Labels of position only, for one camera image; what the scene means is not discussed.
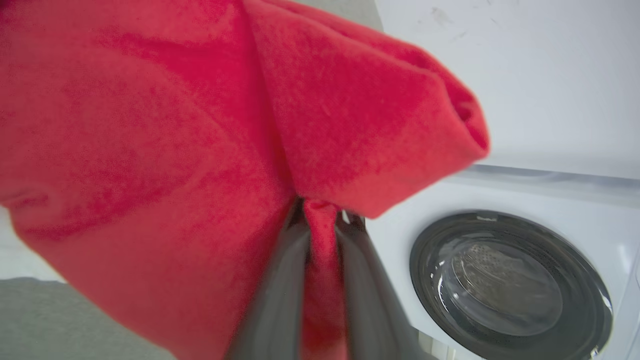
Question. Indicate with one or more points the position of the red and white shirt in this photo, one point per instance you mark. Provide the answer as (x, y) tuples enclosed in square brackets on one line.
[(150, 150)]

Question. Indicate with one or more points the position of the white washing machine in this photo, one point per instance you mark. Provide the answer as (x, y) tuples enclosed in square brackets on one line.
[(400, 240)]

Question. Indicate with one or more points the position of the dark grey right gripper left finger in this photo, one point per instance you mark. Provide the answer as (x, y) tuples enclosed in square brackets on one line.
[(280, 305)]

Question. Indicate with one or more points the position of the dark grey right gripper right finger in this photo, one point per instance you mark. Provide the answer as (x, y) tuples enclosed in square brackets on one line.
[(370, 310)]

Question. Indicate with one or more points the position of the round dark washing machine door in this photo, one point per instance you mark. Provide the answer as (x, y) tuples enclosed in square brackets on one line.
[(510, 285)]

